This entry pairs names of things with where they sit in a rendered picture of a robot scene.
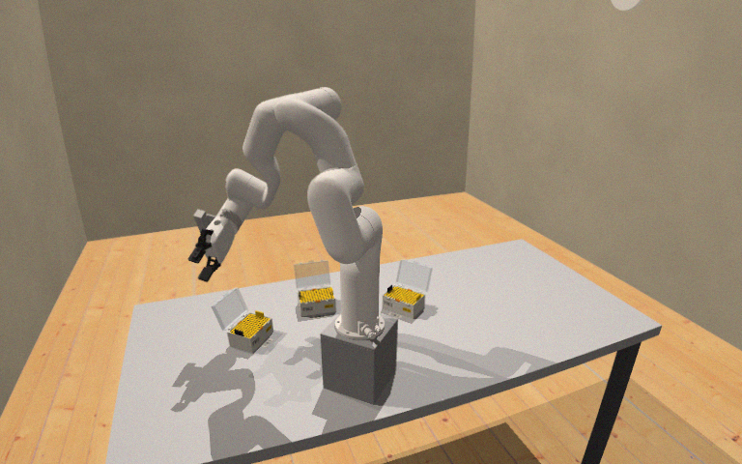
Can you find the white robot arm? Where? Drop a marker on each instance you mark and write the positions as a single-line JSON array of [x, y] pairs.
[[349, 234]]

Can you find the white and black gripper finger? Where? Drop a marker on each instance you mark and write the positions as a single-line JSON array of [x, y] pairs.
[[207, 271], [201, 246]]

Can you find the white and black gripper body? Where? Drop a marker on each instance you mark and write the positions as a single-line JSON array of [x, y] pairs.
[[223, 237]]

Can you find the yellow pipette tip rack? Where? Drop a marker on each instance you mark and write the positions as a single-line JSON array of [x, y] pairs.
[[403, 295], [250, 325], [319, 294]]

